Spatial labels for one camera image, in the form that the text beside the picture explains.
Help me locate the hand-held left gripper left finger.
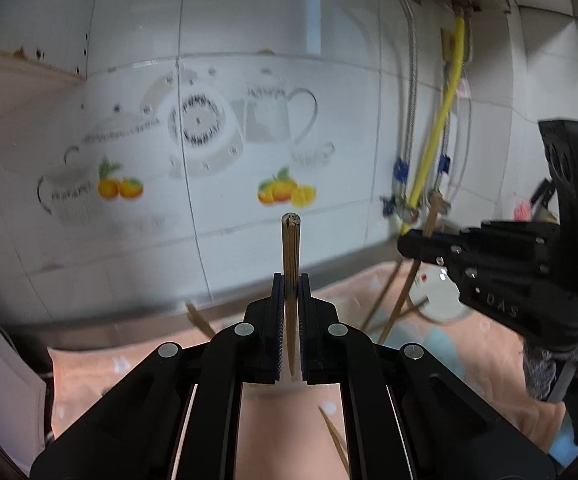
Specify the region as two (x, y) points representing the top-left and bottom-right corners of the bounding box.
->
(29, 272), (286, 480)

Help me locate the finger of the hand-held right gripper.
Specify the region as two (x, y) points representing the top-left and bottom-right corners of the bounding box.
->
(397, 221), (560, 274)

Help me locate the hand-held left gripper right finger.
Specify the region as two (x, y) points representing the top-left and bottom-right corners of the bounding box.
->
(298, 272), (555, 480)

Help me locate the wooden chopstick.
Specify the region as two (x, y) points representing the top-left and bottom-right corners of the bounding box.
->
(185, 302), (218, 339)
(318, 405), (351, 478)
(362, 259), (404, 333)
(377, 192), (444, 345)
(279, 212), (304, 382)
(398, 297), (431, 317)

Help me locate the person's right hand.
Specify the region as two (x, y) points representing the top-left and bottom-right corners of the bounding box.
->
(521, 331), (578, 403)

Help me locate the metal water valve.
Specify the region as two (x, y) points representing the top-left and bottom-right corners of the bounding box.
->
(380, 194), (421, 224)
(428, 186), (453, 217)

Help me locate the white floral bowl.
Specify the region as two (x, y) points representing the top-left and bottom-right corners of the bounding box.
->
(415, 264), (476, 324)

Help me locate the orange towel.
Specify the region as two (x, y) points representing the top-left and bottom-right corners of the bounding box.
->
(46, 264), (570, 480)

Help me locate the white appliance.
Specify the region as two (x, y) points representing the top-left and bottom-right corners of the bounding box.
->
(0, 287), (48, 443)

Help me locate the beige range hood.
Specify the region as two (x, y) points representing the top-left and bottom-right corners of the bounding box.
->
(0, 45), (86, 137)

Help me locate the yellow gas hose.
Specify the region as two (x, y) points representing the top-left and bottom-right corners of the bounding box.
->
(408, 14), (470, 222)

